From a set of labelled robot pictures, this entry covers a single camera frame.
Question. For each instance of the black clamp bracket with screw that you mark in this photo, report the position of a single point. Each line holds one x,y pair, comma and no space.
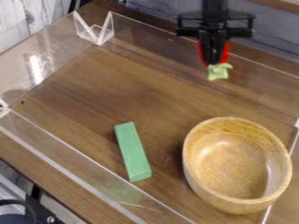
37,211

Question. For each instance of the wooden bowl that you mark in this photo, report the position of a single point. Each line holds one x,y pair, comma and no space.
236,164

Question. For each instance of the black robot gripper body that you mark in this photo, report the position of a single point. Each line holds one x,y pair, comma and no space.
214,17

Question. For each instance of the clear acrylic tray walls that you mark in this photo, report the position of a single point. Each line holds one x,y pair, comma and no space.
92,72

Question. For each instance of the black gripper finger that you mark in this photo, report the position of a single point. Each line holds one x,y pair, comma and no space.
205,47
220,46

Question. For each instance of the red felt strawberry toy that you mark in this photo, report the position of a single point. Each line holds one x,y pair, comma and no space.
217,71

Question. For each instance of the green rectangular block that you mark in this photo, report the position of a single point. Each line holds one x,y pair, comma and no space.
132,151

